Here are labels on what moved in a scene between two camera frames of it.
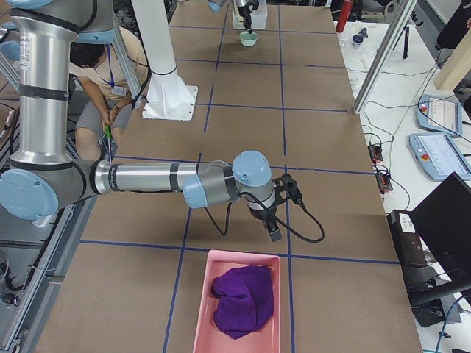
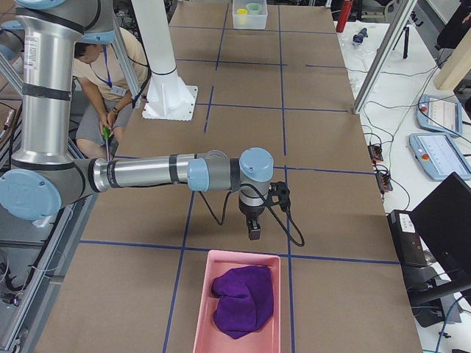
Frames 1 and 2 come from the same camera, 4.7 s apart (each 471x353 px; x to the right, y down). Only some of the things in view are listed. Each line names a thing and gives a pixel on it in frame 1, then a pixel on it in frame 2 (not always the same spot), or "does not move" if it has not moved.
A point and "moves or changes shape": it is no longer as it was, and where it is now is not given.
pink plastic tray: x=266 y=338 does not move
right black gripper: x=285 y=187 to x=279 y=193
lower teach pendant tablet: x=438 y=157 does not move
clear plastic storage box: x=259 y=16 does not move
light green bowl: x=248 y=40 moves or changes shape
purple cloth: x=246 y=299 does not move
